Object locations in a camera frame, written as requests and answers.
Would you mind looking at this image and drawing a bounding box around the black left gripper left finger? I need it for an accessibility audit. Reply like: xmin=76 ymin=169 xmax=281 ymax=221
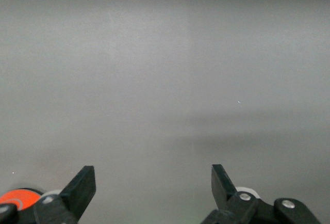
xmin=33 ymin=166 xmax=96 ymax=224

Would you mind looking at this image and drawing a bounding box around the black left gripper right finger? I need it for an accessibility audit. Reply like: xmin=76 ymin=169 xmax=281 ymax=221
xmin=201 ymin=164 xmax=259 ymax=224

